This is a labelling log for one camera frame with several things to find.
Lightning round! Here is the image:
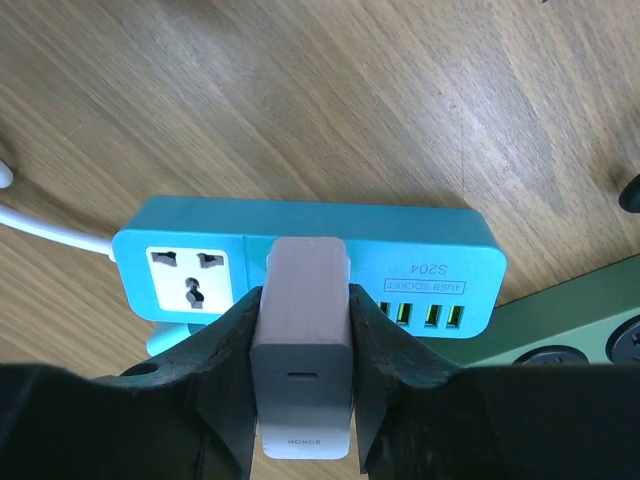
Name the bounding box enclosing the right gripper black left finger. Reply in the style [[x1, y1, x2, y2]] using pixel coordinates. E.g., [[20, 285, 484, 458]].
[[1, 289, 261, 479]]

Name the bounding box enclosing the small teal cube adapter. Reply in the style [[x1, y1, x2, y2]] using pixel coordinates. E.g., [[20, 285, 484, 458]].
[[146, 322, 205, 357]]

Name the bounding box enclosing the white cord of blue strip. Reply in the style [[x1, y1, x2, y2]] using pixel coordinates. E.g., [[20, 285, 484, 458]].
[[0, 159, 117, 262]]

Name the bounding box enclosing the green power strip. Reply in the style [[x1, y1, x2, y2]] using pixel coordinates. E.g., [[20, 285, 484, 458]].
[[469, 252, 640, 369]]

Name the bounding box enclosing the black power cord with plug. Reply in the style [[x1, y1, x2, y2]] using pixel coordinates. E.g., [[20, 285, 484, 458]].
[[617, 173, 640, 215]]

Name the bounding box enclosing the blue usb socket strip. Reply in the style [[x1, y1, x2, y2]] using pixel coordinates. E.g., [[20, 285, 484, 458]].
[[112, 196, 507, 339]]

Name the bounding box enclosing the white charger plug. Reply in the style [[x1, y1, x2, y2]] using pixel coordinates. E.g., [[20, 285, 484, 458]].
[[250, 237, 353, 460]]

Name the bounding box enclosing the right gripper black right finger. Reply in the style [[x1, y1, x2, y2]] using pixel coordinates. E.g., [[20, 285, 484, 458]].
[[349, 284, 639, 479]]

